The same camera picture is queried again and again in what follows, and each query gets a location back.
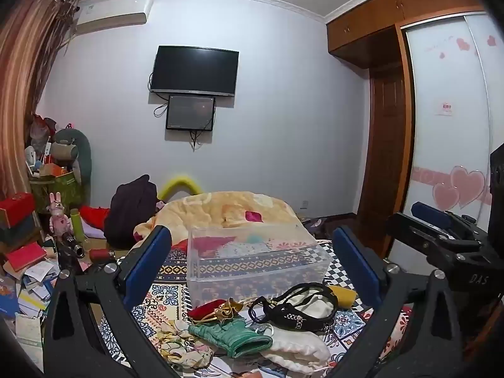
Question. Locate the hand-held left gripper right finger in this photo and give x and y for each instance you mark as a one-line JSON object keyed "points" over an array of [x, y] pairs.
{"points": [[356, 262]]}

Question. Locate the red cylinder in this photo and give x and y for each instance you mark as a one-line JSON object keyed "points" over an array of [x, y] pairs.
{"points": [[101, 255]]}

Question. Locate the black flashlight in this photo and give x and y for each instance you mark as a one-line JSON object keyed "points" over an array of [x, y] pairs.
{"points": [[73, 244]]}

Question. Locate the white air conditioner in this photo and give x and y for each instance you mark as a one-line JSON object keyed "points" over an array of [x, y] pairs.
{"points": [[114, 13]]}

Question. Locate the green bottle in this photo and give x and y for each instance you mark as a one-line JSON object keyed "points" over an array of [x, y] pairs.
{"points": [[76, 224]]}

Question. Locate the green knitted glove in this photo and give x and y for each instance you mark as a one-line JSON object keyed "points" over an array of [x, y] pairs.
{"points": [[232, 336]]}

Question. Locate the dark teal box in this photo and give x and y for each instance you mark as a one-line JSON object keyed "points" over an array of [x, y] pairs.
{"points": [[19, 231]]}

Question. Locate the green cardboard box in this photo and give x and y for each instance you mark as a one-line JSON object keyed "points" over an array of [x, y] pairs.
{"points": [[59, 191]]}

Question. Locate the red pouch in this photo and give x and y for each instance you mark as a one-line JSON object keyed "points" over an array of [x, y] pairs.
{"points": [[204, 310]]}

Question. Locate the white cloth pouch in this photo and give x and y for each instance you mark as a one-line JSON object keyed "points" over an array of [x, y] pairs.
{"points": [[295, 350]]}

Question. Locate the red cloth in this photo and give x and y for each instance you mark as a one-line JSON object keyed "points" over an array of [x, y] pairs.
{"points": [[94, 216]]}

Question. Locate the red book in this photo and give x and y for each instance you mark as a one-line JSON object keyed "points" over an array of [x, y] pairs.
{"points": [[25, 256]]}

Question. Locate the yellow floral blanket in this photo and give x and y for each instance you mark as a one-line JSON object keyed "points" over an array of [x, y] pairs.
{"points": [[220, 208]]}

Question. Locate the black backpack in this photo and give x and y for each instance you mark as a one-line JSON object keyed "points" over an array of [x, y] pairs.
{"points": [[132, 212]]}

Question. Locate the brown wooden door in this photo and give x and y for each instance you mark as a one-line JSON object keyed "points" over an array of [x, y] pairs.
{"points": [[388, 157]]}

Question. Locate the red box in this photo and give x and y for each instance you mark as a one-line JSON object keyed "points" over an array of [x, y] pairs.
{"points": [[15, 206]]}

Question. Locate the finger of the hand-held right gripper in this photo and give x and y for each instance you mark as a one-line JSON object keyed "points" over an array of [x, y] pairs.
{"points": [[431, 212]]}

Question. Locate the red and white sticker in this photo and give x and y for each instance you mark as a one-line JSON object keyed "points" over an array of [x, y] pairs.
{"points": [[446, 109]]}

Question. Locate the clear plastic storage box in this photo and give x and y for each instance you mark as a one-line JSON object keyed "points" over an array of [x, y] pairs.
{"points": [[256, 267]]}

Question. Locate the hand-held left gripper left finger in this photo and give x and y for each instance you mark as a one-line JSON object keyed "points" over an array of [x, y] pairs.
{"points": [[151, 262]]}

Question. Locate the pile of papers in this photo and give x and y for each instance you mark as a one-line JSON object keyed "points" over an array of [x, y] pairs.
{"points": [[29, 299]]}

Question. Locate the yellow pouch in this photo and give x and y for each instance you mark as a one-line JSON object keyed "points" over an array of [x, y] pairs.
{"points": [[343, 297]]}

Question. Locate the gold ribbon bow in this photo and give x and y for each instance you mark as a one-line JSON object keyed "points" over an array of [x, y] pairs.
{"points": [[228, 311]]}

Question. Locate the pink bunny toy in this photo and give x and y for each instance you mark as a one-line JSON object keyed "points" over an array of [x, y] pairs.
{"points": [[58, 218]]}

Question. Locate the floral fabric scrunchie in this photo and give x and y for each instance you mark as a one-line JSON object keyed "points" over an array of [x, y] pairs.
{"points": [[181, 342]]}

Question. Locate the small wall-mounted monitor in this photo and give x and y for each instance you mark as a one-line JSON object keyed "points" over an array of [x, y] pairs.
{"points": [[190, 112]]}

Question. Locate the wooden wardrobe with heart doors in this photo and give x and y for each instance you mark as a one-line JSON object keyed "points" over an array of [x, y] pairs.
{"points": [[445, 86]]}

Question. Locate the yellow curved pillow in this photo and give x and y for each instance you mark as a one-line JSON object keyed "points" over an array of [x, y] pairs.
{"points": [[179, 184]]}

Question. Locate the wall-mounted television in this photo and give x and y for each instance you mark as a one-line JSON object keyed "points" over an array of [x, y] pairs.
{"points": [[195, 71]]}

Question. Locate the striped brown curtain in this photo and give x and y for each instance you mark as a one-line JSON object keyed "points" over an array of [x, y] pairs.
{"points": [[23, 86]]}

